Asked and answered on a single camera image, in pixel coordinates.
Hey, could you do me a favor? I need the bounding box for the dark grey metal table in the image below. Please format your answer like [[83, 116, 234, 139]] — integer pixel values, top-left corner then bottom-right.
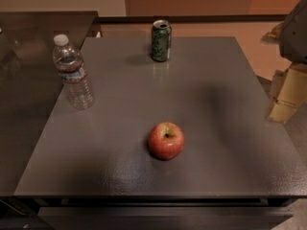
[[13, 36, 307, 230]]

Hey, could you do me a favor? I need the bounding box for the red apple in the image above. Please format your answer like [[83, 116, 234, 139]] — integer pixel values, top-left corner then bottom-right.
[[148, 122, 185, 160]]

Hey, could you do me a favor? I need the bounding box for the clear plastic water bottle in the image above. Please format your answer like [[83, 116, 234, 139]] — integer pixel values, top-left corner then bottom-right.
[[53, 34, 94, 110]]

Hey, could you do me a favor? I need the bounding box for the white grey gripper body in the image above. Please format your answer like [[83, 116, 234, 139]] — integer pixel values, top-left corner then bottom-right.
[[279, 0, 307, 63]]

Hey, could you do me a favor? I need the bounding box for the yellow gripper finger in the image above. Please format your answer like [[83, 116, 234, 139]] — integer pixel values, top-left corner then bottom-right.
[[261, 23, 283, 44], [266, 62, 307, 123]]

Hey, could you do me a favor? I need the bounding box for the dark glass side table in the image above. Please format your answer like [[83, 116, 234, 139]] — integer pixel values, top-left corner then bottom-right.
[[0, 11, 99, 197]]

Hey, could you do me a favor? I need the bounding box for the green soda can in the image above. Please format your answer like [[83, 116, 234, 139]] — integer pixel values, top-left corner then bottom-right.
[[151, 20, 172, 62]]

